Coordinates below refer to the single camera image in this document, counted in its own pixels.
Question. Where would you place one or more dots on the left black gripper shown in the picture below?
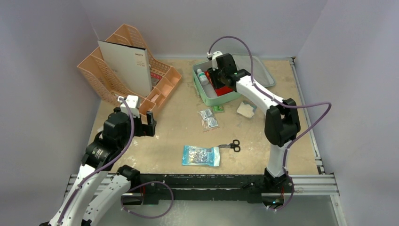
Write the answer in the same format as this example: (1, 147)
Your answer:
(145, 129)

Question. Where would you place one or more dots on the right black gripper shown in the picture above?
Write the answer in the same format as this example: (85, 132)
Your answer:
(216, 79)

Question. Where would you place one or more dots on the red first aid pouch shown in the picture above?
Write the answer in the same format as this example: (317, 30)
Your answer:
(223, 91)

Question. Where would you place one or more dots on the small white bottle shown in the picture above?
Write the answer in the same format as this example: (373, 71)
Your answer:
(202, 77)

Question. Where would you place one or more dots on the white gauze bag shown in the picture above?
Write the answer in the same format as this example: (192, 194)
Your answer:
(246, 109)

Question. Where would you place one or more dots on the clear bag of pads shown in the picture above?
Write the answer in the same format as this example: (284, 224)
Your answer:
(208, 120)

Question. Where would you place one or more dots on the blue gauze packet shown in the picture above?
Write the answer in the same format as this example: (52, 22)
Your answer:
(194, 155)

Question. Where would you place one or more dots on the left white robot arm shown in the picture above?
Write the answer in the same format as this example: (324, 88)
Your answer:
(81, 206)

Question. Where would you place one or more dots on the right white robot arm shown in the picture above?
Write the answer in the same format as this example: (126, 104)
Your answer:
(282, 122)

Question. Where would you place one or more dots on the mint green open case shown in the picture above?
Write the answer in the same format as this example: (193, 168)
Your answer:
(207, 92)

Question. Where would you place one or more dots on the green pill pack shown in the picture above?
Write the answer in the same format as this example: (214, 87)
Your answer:
(217, 109)

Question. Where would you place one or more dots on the peach plastic file organizer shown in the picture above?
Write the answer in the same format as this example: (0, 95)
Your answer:
(108, 86)

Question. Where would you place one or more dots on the white booklet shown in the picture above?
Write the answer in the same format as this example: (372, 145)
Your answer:
(131, 65)

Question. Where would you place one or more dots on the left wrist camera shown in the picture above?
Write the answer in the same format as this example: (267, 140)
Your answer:
(131, 102)

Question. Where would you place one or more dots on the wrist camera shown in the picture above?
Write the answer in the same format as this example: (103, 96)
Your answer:
(212, 57)
(131, 102)

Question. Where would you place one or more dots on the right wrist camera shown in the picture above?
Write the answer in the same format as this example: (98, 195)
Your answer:
(212, 57)

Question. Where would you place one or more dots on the black handled scissors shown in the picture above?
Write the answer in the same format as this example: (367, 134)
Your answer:
(234, 145)

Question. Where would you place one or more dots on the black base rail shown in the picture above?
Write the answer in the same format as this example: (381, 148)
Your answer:
(253, 189)

